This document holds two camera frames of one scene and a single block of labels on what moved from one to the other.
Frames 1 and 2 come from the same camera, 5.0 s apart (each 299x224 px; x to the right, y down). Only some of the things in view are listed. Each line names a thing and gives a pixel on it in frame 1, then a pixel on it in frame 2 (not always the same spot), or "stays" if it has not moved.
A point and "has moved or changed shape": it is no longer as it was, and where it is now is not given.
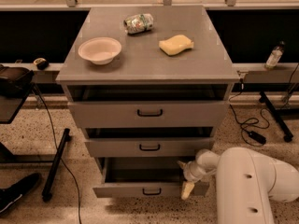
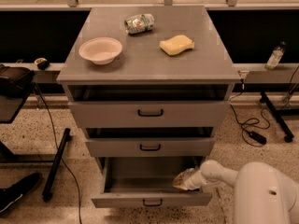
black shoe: (11, 194) stays
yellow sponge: (176, 45) stays
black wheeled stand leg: (265, 99) stays
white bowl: (100, 50) stays
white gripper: (190, 173) → (193, 180)
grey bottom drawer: (145, 177) has moved or changed shape
